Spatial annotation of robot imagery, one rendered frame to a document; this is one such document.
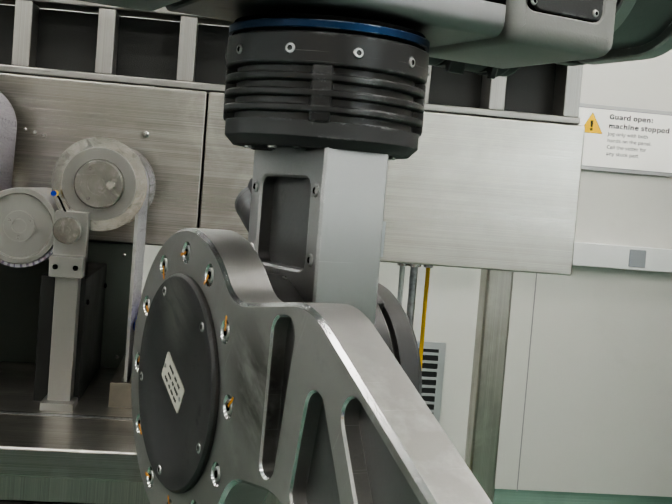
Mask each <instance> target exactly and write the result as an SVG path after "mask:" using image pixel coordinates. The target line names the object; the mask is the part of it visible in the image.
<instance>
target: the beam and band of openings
mask: <svg viewBox="0 0 672 504"><path fill-rule="evenodd" d="M0 4H5V5H0V73H11V74H22V75H33V76H44V77H55V78H66V79H77V80H88V81H99V82H110V83H121V84H132V85H143V86H154V87H164V88H175V89H186V90H197V91H206V92H219V93H225V83H226V71H227V68H226V59H225V55H226V50H227V44H228V38H229V26H230V25H231V24H232V23H234V22H233V21H227V20H221V19H215V18H208V17H202V16H196V15H190V14H184V13H178V12H171V11H168V10H167V8H166V7H162V8H159V9H157V10H154V11H150V12H148V11H140V10H133V9H127V8H121V7H115V6H108V5H102V4H96V3H90V2H84V1H77V0H0ZM10 5H15V6H10ZM40 8H45V9H40ZM50 9H55V10H50ZM60 10H66V11H60ZM70 11H76V12H70ZM81 12H86V13H81ZM91 13H96V14H91ZM121 16H126V17H121ZM131 17H136V18H131ZM141 18H146V19H141ZM151 19H156V20H151ZM161 20H167V21H161ZM172 21H177V22H172ZM202 24H207V25H202ZM212 25H217V26H212ZM222 26H227V27H222ZM428 67H430V72H429V76H428V77H427V84H426V93H425V105H424V111H427V112H438V113H449V114H460V115H471V116H482V117H493V118H504V119H515V120H526V121H537V122H548V123H559V124H570V125H579V124H580V118H579V117H578V116H579V106H580V95H581V84H582V73H583V65H578V66H567V65H561V64H555V63H551V64H542V65H533V66H525V67H520V69H519V70H518V71H516V72H515V73H514V74H512V75H510V76H506V77H502V76H498V77H495V79H490V78H487V76H483V75H478V74H475V73H473V72H470V71H464V73H463V74H457V73H451V72H446V71H445V68H444V67H437V66H431V65H428Z"/></svg>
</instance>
